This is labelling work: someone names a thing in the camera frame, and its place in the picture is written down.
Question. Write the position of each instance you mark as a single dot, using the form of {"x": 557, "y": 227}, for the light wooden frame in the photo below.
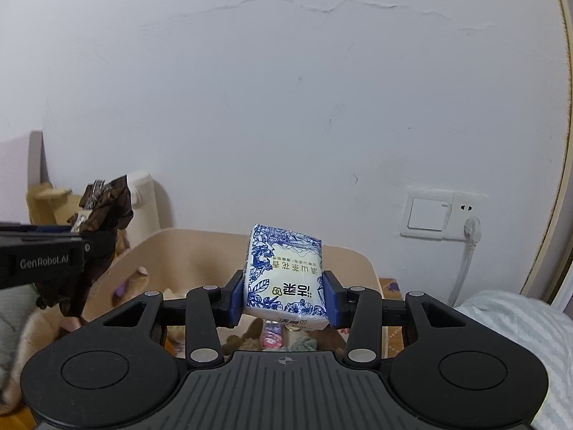
{"x": 562, "y": 143}

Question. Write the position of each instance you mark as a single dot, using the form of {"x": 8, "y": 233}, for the brown snack wrapper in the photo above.
{"x": 105, "y": 206}

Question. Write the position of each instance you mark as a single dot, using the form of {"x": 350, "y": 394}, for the brown hamster plush toy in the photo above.
{"x": 333, "y": 338}

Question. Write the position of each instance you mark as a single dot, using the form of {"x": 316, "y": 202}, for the white wall socket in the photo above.
{"x": 468, "y": 206}

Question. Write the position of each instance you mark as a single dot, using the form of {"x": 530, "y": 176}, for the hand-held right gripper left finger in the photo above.
{"x": 235, "y": 300}

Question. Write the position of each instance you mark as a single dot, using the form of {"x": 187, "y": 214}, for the grey pillow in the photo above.
{"x": 15, "y": 322}

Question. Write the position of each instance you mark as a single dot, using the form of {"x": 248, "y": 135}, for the blue white tissue pack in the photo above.
{"x": 282, "y": 273}

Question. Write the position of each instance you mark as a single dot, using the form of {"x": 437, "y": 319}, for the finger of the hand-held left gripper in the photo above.
{"x": 36, "y": 226}
{"x": 99, "y": 245}

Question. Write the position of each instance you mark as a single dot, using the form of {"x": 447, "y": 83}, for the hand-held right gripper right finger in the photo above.
{"x": 335, "y": 300}

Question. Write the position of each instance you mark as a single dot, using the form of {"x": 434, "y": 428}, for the pink headboard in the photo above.
{"x": 18, "y": 174}

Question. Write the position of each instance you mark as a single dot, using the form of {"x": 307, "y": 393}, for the blue striped blanket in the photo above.
{"x": 515, "y": 345}

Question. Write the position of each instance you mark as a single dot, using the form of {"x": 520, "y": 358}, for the pink packet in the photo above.
{"x": 272, "y": 336}

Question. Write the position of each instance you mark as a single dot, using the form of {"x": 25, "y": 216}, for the orange corgi plush toy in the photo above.
{"x": 44, "y": 336}

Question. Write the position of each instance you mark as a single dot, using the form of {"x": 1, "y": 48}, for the beige plastic container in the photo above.
{"x": 188, "y": 255}

